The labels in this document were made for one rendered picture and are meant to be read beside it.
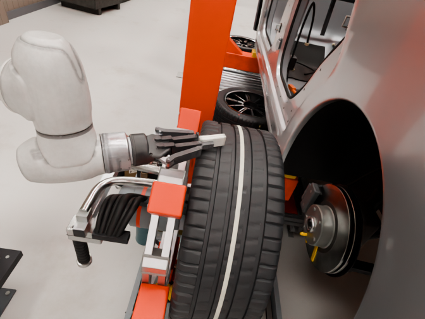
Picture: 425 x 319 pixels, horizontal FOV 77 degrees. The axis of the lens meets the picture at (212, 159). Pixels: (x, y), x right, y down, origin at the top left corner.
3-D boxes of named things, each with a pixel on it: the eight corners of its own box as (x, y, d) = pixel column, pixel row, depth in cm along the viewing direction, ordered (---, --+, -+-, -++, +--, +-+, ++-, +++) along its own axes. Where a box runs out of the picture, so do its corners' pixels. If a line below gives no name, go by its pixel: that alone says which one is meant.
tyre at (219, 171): (292, 92, 75) (241, 166, 137) (209, 75, 74) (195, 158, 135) (280, 376, 52) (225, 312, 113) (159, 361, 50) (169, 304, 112)
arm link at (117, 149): (107, 182, 59) (135, 178, 62) (102, 152, 53) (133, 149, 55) (104, 154, 65) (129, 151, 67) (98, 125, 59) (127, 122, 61)
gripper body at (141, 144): (128, 150, 67) (164, 145, 70) (133, 175, 61) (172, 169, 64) (126, 126, 61) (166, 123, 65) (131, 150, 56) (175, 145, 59)
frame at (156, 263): (159, 328, 88) (172, 231, 54) (140, 326, 88) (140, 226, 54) (183, 204, 131) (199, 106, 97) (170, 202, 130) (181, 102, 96)
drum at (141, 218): (176, 242, 92) (179, 216, 83) (113, 231, 90) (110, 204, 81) (182, 209, 102) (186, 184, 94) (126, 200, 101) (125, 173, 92)
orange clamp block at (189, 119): (197, 135, 92) (202, 110, 93) (174, 131, 92) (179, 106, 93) (197, 139, 99) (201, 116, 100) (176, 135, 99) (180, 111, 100)
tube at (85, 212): (151, 233, 70) (152, 207, 63) (76, 221, 69) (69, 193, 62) (165, 186, 83) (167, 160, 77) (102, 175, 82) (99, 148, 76)
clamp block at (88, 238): (101, 245, 73) (99, 233, 70) (67, 240, 73) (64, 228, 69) (108, 230, 77) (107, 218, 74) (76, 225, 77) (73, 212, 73)
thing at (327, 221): (326, 292, 95) (372, 232, 77) (305, 289, 94) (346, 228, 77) (305, 224, 121) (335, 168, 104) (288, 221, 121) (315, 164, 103)
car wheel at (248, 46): (269, 64, 414) (274, 48, 399) (238, 67, 378) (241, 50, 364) (241, 49, 451) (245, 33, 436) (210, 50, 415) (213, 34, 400)
